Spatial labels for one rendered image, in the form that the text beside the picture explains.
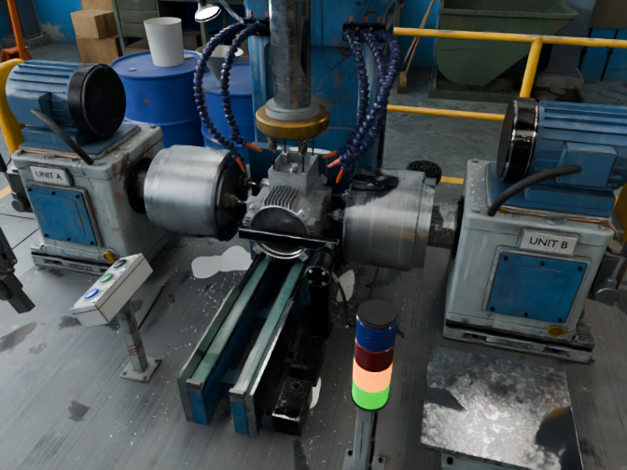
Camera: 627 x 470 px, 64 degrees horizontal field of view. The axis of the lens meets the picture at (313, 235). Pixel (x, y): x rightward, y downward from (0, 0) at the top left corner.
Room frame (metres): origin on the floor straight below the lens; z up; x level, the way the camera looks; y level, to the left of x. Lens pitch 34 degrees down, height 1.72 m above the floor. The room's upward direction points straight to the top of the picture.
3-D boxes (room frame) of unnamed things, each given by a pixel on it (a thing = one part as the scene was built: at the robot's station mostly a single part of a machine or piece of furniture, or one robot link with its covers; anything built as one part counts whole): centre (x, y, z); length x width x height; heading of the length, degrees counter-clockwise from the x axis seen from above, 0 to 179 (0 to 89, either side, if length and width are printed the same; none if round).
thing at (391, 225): (1.06, -0.22, 1.04); 0.41 x 0.25 x 0.25; 75
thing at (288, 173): (1.17, 0.05, 1.11); 0.12 x 0.11 x 0.07; 165
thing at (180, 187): (1.21, 0.36, 1.04); 0.37 x 0.25 x 0.25; 75
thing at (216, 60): (2.69, 0.48, 0.93); 0.25 x 0.24 x 0.25; 165
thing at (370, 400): (0.54, -0.09, 1.05); 0.06 x 0.06 x 0.04
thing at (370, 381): (0.54, -0.09, 1.10); 0.06 x 0.06 x 0.04
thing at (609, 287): (0.85, -0.63, 1.07); 0.08 x 0.07 x 0.20; 165
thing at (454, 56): (5.25, -1.83, 0.43); 1.20 x 0.94 x 0.85; 77
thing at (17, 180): (1.22, 0.80, 1.07); 0.08 x 0.07 x 0.20; 165
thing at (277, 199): (1.14, 0.06, 1.02); 0.20 x 0.19 x 0.19; 165
